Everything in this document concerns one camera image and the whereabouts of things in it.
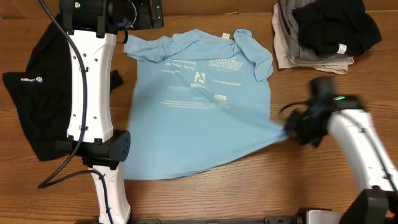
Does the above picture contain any light blue printed t-shirt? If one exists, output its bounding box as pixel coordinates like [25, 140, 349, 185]
[124, 29, 287, 180]

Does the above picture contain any grey folded garment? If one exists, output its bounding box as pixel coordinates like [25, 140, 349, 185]
[277, 0, 354, 65]

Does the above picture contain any beige folded garment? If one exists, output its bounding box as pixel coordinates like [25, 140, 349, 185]
[272, 3, 354, 75]

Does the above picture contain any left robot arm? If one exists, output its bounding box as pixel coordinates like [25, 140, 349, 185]
[56, 0, 164, 223]

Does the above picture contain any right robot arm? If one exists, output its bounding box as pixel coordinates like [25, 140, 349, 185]
[284, 77, 397, 224]

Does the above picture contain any black folded garment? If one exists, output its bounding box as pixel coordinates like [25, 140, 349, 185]
[292, 0, 382, 56]

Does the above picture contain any black t-shirt on left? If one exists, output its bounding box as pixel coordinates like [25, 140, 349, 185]
[2, 14, 124, 162]

